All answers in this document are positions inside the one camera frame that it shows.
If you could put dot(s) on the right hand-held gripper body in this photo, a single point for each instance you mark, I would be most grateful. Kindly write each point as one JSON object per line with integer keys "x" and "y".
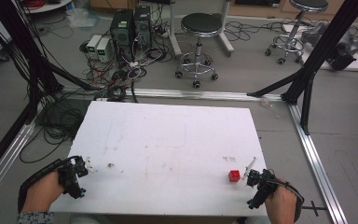
{"x": 261, "y": 186}

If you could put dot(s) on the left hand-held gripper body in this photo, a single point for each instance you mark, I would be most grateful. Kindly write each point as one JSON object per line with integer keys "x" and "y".
{"x": 71, "y": 179}

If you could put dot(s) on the red cube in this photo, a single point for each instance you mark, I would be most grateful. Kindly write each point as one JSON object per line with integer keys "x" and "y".
{"x": 234, "y": 176}

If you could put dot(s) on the person's right hand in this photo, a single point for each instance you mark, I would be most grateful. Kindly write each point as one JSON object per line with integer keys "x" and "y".
{"x": 279, "y": 203}

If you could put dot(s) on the person's left hand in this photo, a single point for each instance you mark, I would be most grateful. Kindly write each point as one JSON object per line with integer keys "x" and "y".
{"x": 42, "y": 191}

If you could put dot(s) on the patterned sleeve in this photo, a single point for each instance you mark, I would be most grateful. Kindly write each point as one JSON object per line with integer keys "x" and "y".
{"x": 34, "y": 217}

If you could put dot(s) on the white power supply box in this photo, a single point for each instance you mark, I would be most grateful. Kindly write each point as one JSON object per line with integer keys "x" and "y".
{"x": 104, "y": 49}
{"x": 93, "y": 45}

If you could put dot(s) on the black computer tower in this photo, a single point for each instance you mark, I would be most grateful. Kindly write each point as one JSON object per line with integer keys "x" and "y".
{"x": 143, "y": 26}
{"x": 121, "y": 31}

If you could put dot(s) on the white table legs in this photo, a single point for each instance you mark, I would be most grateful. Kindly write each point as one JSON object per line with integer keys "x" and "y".
{"x": 175, "y": 40}

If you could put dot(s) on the grey device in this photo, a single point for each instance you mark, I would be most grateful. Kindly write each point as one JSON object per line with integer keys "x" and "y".
{"x": 341, "y": 49}

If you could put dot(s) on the black round stool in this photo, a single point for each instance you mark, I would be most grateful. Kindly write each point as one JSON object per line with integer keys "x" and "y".
{"x": 201, "y": 24}
{"x": 307, "y": 4}

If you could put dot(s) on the aluminium floor rail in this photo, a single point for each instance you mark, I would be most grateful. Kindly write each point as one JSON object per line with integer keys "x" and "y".
{"x": 6, "y": 155}
{"x": 192, "y": 94}
{"x": 317, "y": 168}

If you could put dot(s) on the black frame post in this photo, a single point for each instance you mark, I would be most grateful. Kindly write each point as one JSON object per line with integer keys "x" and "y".
{"x": 329, "y": 43}
{"x": 18, "y": 40}

